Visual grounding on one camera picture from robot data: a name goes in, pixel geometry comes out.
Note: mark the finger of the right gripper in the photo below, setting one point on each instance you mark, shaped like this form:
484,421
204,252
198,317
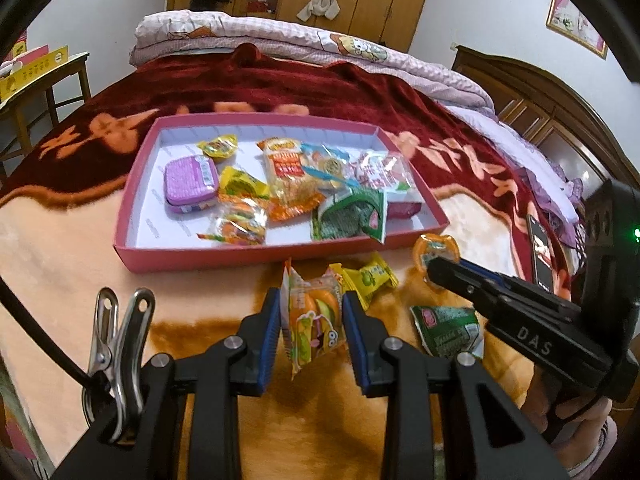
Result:
492,287
449,275

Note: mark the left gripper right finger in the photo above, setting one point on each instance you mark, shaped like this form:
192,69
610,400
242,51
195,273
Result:
387,367

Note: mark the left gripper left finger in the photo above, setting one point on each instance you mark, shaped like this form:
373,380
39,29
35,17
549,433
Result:
239,365

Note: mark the green snack packet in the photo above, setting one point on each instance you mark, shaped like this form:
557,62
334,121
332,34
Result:
445,332
350,213

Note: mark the yellow green candy packet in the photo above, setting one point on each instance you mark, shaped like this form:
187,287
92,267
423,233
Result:
366,281

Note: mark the yellow jelly cup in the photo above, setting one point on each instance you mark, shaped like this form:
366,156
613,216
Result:
430,246

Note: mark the burger gummy packet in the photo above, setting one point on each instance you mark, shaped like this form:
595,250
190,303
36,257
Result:
311,316

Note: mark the small snack packet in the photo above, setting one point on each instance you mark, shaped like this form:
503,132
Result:
242,221

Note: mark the orange rice cracker packet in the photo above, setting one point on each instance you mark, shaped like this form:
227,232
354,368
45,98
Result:
292,191

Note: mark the blue clear biscuit packet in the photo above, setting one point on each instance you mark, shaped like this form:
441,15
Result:
330,167

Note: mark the orange jelly cup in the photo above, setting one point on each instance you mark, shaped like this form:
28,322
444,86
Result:
221,148

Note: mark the person's right hand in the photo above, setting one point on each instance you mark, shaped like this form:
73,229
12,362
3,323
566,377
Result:
588,410

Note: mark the black smartphone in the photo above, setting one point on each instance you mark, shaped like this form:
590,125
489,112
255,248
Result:
541,254

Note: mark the metal clip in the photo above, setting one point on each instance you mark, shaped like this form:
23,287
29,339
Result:
115,362

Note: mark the pink sausage snack packet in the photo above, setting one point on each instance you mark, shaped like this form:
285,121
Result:
390,173

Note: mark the wooden headboard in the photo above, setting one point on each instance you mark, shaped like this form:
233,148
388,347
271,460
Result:
549,114

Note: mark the pink cardboard tray box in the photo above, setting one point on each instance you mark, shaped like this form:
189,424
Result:
149,237

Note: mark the purple candy tin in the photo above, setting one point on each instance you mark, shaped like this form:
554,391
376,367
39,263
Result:
190,184

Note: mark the wooden side table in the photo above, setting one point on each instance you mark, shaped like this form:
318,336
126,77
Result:
20,142

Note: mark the white cloth on wardrobe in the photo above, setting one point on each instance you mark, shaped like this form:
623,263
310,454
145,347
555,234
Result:
328,9

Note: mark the yellow box on table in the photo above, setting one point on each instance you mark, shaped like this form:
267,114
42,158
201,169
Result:
29,67

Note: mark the framed wall picture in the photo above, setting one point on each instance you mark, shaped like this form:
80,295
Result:
567,20

